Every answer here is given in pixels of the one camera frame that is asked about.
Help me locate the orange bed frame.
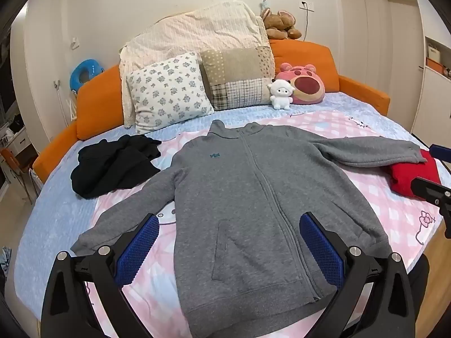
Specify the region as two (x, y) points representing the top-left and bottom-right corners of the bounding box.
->
(33, 40), (390, 182)

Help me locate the black garment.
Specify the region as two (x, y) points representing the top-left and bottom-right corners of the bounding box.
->
(70, 134), (161, 199)

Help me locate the white wardrobe cabinet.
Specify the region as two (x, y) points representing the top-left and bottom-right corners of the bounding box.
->
(411, 36), (450, 147)

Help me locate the white sheep plush toy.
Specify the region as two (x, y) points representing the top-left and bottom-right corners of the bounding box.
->
(267, 79), (294, 110)

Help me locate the brown bear plush toy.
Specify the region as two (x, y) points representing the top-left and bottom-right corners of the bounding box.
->
(261, 8), (302, 40)

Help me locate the white door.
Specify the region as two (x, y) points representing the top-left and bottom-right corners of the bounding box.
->
(341, 0), (368, 83)

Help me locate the pink bear plush pillow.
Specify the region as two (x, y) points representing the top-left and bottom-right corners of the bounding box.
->
(276, 63), (325, 104)

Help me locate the cream folded duvet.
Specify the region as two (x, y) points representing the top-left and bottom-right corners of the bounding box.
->
(118, 0), (270, 128)

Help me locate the wall socket with cable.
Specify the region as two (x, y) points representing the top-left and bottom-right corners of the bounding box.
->
(300, 1), (314, 41)

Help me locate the grey zip-up sweatshirt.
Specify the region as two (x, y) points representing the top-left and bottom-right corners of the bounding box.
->
(71, 119), (428, 338)

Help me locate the red folded garment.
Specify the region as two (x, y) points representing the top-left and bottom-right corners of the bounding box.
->
(387, 150), (441, 198)

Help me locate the light blue quilted bedspread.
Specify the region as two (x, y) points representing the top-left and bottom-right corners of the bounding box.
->
(14, 91), (438, 321)

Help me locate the blue ring cushion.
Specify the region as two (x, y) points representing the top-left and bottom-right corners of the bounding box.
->
(70, 59), (104, 94)

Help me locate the beige patchwork pillow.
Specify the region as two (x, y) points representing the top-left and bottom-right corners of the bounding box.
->
(200, 46), (275, 111)

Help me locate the white floral pillow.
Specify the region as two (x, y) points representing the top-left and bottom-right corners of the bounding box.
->
(126, 52), (214, 134)

